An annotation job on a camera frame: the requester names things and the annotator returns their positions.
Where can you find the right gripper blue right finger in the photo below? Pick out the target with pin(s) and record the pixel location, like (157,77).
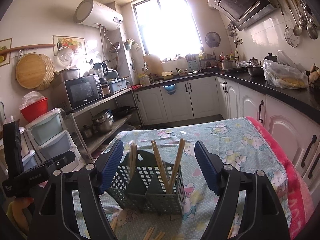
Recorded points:
(210,165)

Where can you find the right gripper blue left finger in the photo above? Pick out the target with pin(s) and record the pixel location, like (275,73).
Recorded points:
(107,165)

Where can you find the wooden chopstick pair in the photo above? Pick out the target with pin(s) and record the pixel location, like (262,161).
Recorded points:
(132,159)

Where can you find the green plastic utensil basket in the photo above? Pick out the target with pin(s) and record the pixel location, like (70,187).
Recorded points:
(145,190)

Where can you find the person's left hand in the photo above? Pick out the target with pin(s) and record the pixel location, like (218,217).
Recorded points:
(16,215)

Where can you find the hello kitty tablecloth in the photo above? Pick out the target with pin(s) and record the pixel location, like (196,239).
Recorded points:
(241,142)

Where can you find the metal storage shelf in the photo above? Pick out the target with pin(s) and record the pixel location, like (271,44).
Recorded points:
(80,122)

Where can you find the stacked steel pots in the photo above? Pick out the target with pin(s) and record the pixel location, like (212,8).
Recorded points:
(103,121)

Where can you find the plastic drawer tower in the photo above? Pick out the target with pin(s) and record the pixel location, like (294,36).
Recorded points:
(50,137)

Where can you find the black frying pan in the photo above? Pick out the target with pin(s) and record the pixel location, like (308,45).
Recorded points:
(123,111)

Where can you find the red plastic basin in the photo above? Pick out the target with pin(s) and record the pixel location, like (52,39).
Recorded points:
(33,111)

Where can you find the black microwave oven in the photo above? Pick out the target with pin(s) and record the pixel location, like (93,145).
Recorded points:
(76,93)

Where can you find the grey dish tray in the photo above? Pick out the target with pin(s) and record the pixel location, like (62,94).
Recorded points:
(117,85)

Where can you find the loose chopstick pair on table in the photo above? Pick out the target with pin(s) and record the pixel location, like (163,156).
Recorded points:
(150,232)

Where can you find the blue hanging bin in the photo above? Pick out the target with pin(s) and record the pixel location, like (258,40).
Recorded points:
(170,89)

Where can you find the blender with black base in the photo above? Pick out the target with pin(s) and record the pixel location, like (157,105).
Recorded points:
(101,71)

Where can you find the steel pot on stove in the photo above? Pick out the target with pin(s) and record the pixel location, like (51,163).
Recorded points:
(254,67)

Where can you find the round bamboo cutting board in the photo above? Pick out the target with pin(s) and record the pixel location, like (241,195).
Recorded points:
(35,71)

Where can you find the clear plastic bag with food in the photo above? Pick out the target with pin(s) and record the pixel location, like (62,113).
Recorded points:
(284,73)

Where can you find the hanging strainer ladle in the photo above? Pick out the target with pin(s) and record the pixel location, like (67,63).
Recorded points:
(289,35)

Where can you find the white water heater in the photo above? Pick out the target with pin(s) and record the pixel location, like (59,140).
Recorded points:
(95,14)

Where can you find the hanging steel ladle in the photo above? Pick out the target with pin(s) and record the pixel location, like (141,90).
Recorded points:
(297,29)

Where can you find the black range hood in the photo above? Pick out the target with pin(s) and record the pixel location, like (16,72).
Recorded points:
(243,13)

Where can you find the round wall fan vent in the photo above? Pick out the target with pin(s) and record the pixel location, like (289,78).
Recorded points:
(212,39)

